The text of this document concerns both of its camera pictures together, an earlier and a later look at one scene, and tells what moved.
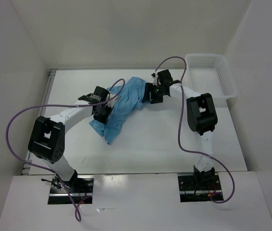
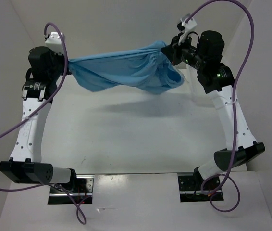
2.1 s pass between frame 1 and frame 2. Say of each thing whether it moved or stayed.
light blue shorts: moved
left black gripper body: moved
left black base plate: stayed
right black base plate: stayed
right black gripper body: moved
